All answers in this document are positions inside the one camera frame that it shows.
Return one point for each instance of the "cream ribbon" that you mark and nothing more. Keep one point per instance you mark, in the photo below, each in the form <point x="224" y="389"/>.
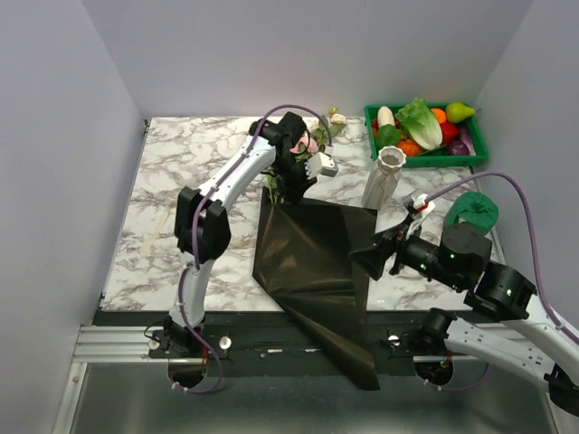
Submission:
<point x="243" y="224"/>

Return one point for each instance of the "green rolled cloth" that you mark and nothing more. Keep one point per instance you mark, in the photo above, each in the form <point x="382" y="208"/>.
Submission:
<point x="474" y="208"/>

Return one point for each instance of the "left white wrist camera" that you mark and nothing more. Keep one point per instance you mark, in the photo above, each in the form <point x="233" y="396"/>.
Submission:
<point x="320" y="164"/>

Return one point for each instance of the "toy pear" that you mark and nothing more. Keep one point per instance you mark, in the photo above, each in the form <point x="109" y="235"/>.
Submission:
<point x="456" y="112"/>

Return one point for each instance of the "toy orange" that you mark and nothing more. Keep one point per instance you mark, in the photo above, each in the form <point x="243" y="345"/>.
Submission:
<point x="439" y="114"/>

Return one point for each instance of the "jute twine on vase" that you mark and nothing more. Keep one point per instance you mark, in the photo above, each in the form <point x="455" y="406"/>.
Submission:
<point x="384" y="188"/>

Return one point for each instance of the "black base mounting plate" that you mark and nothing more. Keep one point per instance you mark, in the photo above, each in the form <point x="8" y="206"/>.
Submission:
<point x="270" y="344"/>

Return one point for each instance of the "white ribbed vase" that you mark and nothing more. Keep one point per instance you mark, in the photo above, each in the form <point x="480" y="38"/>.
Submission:
<point x="390" y="160"/>

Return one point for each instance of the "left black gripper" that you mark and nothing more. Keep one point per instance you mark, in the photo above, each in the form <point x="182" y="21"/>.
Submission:
<point x="295" y="193"/>

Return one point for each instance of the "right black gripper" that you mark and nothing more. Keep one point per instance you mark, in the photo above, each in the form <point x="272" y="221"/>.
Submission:
<point x="372" y="259"/>

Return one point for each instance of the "black wrapping paper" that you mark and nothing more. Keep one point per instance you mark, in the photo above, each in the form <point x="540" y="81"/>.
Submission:
<point x="301" y="261"/>

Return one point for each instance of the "toy lettuce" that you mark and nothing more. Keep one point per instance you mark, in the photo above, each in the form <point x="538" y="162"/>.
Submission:
<point x="417" y="120"/>

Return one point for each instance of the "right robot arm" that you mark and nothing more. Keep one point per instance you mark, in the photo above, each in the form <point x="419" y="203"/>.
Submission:
<point x="461" y="261"/>

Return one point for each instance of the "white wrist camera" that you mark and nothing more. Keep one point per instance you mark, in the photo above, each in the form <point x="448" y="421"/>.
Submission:
<point x="419" y="207"/>
<point x="320" y="164"/>

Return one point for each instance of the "white toy radish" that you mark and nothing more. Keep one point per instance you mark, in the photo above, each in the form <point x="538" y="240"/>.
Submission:
<point x="385" y="117"/>

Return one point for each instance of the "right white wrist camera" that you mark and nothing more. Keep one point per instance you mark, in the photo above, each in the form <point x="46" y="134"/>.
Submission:
<point x="419" y="207"/>

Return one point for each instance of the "green plastic bin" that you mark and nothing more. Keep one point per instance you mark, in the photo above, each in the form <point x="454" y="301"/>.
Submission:
<point x="437" y="158"/>

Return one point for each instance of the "red toy pepper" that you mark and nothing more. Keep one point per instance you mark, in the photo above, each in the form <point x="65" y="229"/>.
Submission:
<point x="449" y="132"/>

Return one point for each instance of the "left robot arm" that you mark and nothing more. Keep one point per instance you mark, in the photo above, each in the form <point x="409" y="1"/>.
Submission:
<point x="202" y="225"/>

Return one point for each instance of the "pink flower bouquet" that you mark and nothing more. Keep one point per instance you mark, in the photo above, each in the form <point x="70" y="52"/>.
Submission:
<point x="313" y="141"/>

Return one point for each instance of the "orange toy carrot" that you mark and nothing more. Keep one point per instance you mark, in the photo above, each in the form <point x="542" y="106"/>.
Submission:
<point x="410" y="148"/>

